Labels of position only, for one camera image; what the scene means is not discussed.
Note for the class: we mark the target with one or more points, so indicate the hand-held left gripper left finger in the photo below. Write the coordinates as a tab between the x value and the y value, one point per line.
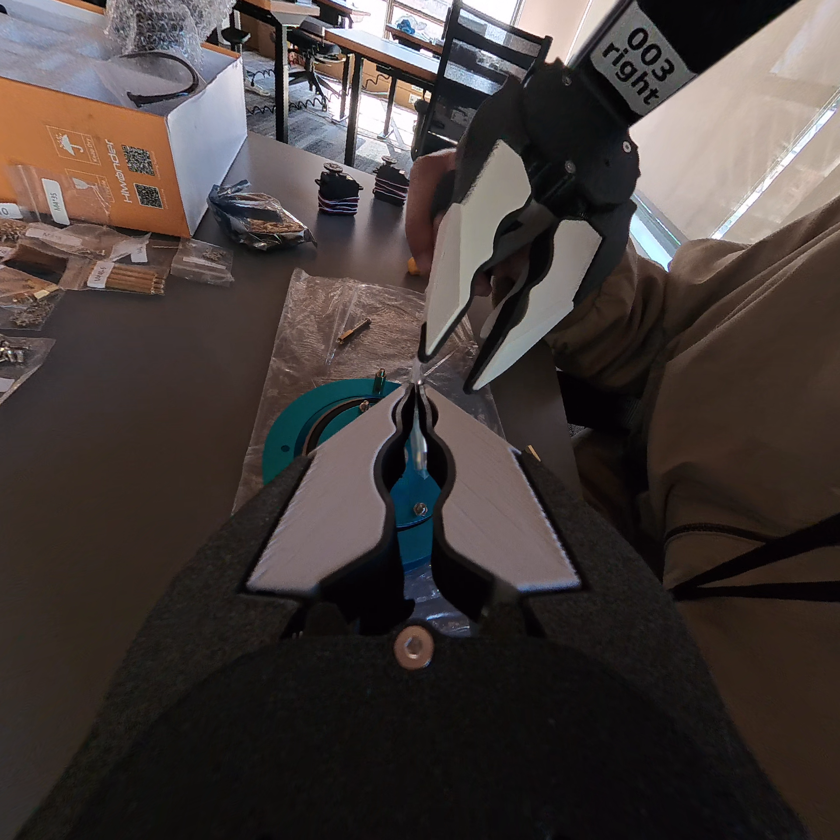
315	518

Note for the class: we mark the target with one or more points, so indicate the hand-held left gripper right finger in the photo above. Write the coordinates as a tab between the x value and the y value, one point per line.
505	518

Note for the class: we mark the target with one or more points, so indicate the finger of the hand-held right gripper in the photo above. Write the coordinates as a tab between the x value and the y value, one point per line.
472	236
551	282

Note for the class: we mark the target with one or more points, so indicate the small clear plastic bag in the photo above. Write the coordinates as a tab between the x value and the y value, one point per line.
418	446

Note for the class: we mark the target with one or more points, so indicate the grey desk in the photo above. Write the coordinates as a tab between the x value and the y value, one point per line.
131	492

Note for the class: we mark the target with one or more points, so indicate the person's right hand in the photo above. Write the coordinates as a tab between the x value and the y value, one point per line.
426	197

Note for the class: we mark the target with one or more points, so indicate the small yellow part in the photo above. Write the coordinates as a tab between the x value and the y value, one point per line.
415	266

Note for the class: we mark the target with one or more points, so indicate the black servo motor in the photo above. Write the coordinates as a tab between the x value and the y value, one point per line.
338	190
392	184

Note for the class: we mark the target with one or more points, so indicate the black slatted chair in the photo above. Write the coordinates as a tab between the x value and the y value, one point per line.
485	79

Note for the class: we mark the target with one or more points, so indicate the brass standoff with screw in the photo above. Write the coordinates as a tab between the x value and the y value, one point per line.
353	331

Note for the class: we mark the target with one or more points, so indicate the white roller blind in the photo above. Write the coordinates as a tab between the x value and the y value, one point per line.
741	131

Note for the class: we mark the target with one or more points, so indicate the clear plastic sheet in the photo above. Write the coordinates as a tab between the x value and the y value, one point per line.
315	315

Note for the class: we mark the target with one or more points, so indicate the wood-edged table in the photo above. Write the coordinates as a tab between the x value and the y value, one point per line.
387	56
285	10

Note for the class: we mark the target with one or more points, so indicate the dark antistatic bag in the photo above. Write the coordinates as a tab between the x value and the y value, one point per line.
259	216

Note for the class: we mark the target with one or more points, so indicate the person's beige jacket torso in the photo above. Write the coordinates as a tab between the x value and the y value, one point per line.
754	426

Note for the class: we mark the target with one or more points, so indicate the black office chair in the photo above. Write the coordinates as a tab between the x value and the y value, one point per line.
315	39

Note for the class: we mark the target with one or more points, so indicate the spread of hardware packets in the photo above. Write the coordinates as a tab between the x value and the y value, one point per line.
124	279

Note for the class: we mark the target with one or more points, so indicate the bubble wrap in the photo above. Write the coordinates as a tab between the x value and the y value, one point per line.
164	23

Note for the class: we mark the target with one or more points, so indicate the orange and white cardboard box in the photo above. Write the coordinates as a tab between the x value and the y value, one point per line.
98	131

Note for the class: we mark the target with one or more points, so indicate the teal round base plate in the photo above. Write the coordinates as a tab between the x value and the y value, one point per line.
295	433

